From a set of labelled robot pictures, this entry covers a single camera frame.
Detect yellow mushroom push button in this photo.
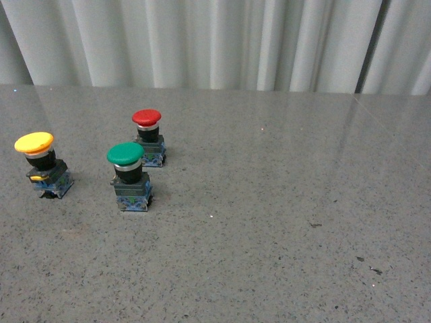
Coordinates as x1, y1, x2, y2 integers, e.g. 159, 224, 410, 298
14, 132, 73, 199

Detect red mushroom push button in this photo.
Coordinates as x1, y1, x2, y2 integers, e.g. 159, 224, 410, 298
132, 109, 166, 168

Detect green mushroom push button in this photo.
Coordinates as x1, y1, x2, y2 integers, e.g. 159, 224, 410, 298
107, 142, 152, 212

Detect white pleated curtain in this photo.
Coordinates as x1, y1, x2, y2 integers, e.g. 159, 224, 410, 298
1, 1, 430, 95

